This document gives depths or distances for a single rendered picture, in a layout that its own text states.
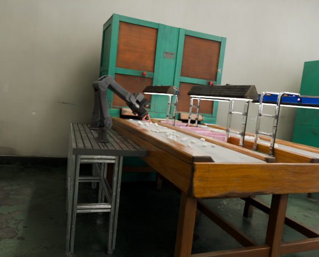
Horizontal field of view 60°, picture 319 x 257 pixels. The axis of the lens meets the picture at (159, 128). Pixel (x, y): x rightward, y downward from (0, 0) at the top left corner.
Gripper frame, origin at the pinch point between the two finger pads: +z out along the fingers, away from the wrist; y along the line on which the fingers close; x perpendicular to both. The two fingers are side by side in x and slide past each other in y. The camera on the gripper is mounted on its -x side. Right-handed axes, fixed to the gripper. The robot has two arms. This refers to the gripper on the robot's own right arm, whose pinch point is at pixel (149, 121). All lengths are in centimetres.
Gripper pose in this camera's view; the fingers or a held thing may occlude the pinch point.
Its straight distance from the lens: 212.6
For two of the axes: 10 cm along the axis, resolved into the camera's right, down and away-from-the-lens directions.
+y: -3.7, -1.4, 9.2
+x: -6.8, 7.2, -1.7
